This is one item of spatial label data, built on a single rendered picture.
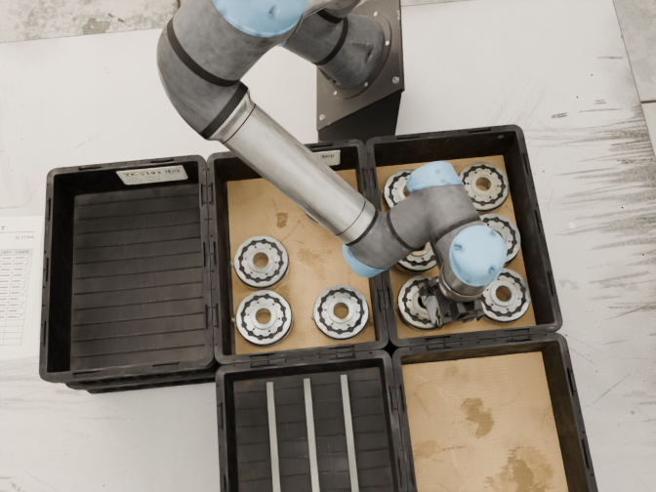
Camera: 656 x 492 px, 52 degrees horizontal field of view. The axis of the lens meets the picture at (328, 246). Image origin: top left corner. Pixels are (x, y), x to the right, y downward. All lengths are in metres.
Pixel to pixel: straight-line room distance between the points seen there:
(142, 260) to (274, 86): 0.53
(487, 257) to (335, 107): 0.61
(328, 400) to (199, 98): 0.60
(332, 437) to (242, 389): 0.18
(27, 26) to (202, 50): 1.98
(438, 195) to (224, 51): 0.36
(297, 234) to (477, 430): 0.49
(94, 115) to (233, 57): 0.84
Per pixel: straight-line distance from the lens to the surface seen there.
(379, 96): 1.34
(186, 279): 1.33
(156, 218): 1.38
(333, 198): 0.99
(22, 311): 1.56
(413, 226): 1.00
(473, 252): 0.93
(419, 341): 1.17
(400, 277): 1.30
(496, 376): 1.29
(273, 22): 0.85
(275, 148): 0.96
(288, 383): 1.26
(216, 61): 0.88
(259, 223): 1.34
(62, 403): 1.49
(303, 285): 1.29
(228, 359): 1.17
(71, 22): 2.77
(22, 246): 1.60
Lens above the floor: 2.08
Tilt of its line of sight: 72 degrees down
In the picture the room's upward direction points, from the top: 4 degrees counter-clockwise
